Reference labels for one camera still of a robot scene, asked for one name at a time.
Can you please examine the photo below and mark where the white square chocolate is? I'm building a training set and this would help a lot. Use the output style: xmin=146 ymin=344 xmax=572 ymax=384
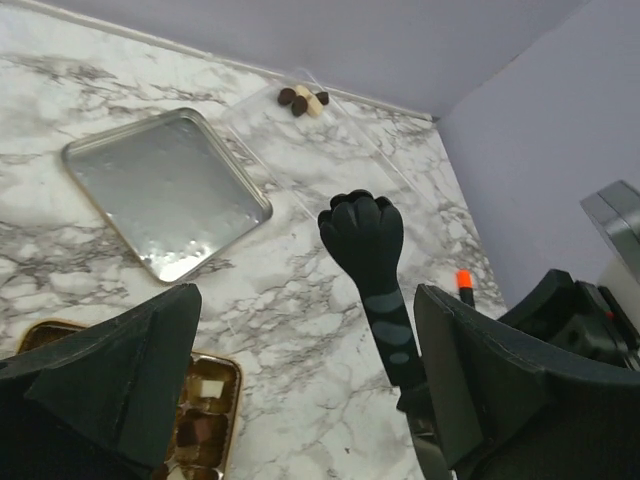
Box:
xmin=294 ymin=85 xmax=312 ymax=99

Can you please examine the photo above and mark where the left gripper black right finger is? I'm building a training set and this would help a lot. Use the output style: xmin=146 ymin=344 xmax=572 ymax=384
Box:
xmin=414 ymin=285 xmax=639 ymax=479

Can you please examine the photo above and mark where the clear plastic tray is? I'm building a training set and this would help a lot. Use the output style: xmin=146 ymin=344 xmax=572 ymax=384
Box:
xmin=224 ymin=69 xmax=446 ymax=243

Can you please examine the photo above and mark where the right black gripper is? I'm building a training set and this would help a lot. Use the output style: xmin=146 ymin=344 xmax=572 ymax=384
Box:
xmin=499 ymin=269 xmax=639 ymax=370

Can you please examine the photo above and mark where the gold chocolate box tray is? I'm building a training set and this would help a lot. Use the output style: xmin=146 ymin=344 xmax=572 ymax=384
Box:
xmin=14 ymin=319 xmax=244 ymax=480

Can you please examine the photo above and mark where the silver tin lid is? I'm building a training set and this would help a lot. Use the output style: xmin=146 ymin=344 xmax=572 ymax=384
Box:
xmin=61 ymin=108 xmax=273 ymax=284

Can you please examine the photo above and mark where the orange black marker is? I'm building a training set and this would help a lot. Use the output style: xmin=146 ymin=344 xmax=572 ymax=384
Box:
xmin=456 ymin=270 xmax=475 ymax=308

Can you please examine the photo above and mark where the brown chocolate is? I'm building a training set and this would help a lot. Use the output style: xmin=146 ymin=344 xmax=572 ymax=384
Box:
xmin=176 ymin=416 xmax=214 ymax=448

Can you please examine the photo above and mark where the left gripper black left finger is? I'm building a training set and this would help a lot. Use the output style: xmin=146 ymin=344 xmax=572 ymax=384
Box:
xmin=1 ymin=284 xmax=202 ymax=479

